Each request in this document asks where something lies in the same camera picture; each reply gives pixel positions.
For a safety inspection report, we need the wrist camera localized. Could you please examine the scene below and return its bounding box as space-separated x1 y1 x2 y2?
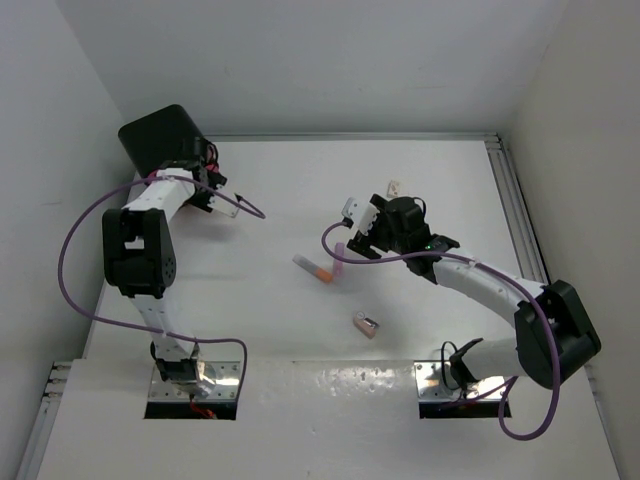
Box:
207 193 240 218
341 197 379 235

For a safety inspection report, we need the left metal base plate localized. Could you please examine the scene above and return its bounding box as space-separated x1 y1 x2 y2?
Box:
147 360 241 403

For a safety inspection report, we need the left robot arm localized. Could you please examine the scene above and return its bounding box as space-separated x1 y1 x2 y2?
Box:
102 137 239 398

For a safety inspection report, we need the purple highlighter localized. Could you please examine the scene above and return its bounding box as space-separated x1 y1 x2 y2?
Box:
332 242 345 278

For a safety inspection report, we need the metal base plate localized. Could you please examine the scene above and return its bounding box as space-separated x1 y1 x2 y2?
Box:
414 360 506 404
147 360 241 403

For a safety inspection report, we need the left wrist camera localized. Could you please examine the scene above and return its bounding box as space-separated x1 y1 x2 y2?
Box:
207 193 240 218

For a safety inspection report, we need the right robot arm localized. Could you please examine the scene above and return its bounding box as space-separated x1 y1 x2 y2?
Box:
342 195 602 389

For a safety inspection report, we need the orange highlighter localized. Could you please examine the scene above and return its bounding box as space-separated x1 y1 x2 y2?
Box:
292 254 333 284

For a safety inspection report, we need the black drawer cabinet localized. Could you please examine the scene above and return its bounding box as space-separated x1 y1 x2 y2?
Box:
118 104 219 178

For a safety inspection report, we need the white eraser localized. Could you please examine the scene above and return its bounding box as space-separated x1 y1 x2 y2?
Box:
387 180 400 198

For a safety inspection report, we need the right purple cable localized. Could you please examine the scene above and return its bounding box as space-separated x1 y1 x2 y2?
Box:
320 219 564 441

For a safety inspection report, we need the pink eraser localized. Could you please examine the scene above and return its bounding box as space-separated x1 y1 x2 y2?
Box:
352 311 380 339

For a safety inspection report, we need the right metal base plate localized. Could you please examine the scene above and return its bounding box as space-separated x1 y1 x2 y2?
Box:
414 360 506 404

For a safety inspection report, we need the purple cable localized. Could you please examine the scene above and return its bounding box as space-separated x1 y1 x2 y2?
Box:
320 219 564 441
57 175 267 396

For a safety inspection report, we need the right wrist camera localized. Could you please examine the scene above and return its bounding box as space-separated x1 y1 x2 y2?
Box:
341 197 379 235

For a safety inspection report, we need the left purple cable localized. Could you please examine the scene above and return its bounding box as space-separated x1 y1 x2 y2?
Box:
57 175 267 396

